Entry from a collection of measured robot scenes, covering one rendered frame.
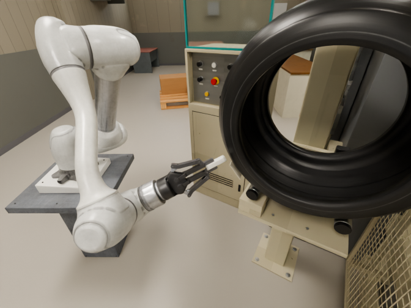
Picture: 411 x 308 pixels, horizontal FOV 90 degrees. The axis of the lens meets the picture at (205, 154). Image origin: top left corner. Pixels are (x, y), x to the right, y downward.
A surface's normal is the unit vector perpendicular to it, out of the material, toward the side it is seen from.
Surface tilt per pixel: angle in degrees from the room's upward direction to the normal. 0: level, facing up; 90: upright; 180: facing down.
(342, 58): 90
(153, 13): 90
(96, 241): 67
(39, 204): 0
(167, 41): 90
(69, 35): 50
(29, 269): 0
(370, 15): 79
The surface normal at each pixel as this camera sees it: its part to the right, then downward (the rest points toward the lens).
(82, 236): 0.08, 0.18
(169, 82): 0.23, 0.53
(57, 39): 0.50, -0.21
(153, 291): -0.02, -0.84
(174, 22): -0.01, 0.55
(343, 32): -0.51, 0.31
